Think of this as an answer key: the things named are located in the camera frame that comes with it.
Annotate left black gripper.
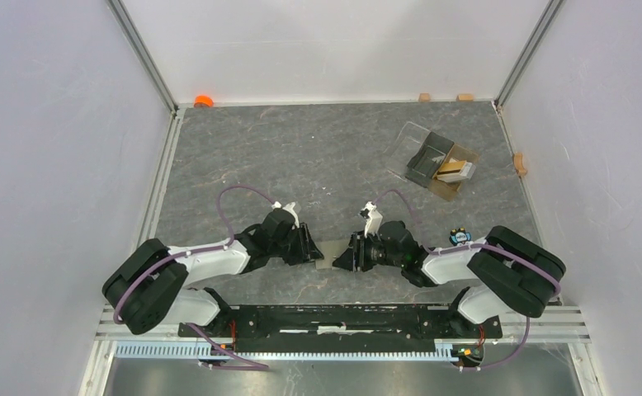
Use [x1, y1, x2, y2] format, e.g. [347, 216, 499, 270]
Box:
[270, 222, 323, 266]

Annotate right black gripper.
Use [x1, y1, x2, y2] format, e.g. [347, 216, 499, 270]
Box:
[333, 229, 404, 273]

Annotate olive card holder wallet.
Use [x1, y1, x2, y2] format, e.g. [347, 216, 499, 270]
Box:
[315, 239, 348, 270]

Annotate gold credit card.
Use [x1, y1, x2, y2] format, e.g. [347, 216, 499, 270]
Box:
[434, 158, 467, 179]

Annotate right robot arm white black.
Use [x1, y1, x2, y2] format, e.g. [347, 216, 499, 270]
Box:
[332, 221, 567, 337]

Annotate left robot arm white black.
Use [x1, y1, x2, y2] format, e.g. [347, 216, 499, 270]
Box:
[101, 205, 324, 337]

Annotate silver credit card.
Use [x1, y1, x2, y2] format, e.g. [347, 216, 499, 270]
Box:
[434, 161, 475, 183]

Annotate black blue owl sticker toy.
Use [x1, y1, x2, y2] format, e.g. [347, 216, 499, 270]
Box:
[449, 228, 472, 247]

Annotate clear three-compartment plastic box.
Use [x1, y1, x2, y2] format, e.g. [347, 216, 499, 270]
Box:
[383, 121, 479, 201]

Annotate orange round cap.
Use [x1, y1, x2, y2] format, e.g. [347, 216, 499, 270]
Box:
[193, 95, 214, 108]

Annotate wooden block middle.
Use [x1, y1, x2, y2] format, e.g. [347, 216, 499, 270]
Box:
[456, 93, 474, 101]

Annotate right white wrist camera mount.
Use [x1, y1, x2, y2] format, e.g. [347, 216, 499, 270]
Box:
[359, 201, 383, 237]

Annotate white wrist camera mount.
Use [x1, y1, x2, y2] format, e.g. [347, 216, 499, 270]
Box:
[359, 201, 383, 237]
[271, 201, 300, 229]

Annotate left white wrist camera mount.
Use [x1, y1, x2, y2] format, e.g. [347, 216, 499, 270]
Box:
[271, 201, 300, 229]

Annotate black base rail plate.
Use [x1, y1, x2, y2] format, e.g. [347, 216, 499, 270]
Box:
[176, 303, 503, 352]

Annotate white slotted cable duct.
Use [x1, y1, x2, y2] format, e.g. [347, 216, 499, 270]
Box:
[115, 341, 458, 362]

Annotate wooden block right wall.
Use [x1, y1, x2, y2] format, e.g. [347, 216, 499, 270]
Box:
[512, 153, 528, 177]

